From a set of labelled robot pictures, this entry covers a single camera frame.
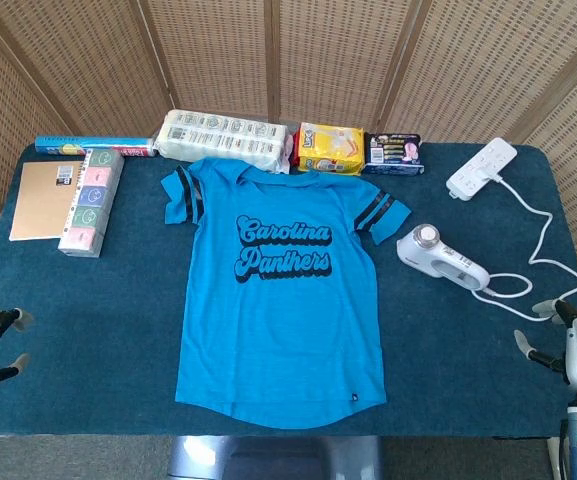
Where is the blue plastic food wrap box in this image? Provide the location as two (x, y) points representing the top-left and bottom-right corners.
(35, 134), (158, 159)

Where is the blue Carolina Panthers t-shirt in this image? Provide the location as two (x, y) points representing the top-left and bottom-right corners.
(161, 157), (412, 430)

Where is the brown paper notebook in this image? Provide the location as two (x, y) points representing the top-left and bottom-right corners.
(8, 159), (85, 242)

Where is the dark blue sanitary pad pack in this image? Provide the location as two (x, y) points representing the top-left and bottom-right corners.
(361, 130), (427, 176)

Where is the grey-blue robot torso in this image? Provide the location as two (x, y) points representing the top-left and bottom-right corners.
(167, 434), (384, 480)

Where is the white power strip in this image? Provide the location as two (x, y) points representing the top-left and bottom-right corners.
(445, 137), (519, 202)

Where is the pastel pocket tissue pack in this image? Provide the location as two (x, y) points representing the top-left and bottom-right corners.
(57, 148), (125, 259)

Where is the wicker folding screen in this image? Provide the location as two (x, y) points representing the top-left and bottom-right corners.
(0, 0), (577, 326)

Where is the yellow Lipo biscuit pack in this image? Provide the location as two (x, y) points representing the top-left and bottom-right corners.
(295, 122), (367, 176)

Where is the white toilet paper pack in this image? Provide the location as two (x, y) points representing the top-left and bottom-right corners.
(153, 108), (292, 175)

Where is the dark teal table cover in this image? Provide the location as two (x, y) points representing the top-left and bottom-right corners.
(0, 142), (577, 437)

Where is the white cable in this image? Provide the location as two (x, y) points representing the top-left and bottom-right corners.
(470, 162), (577, 322)

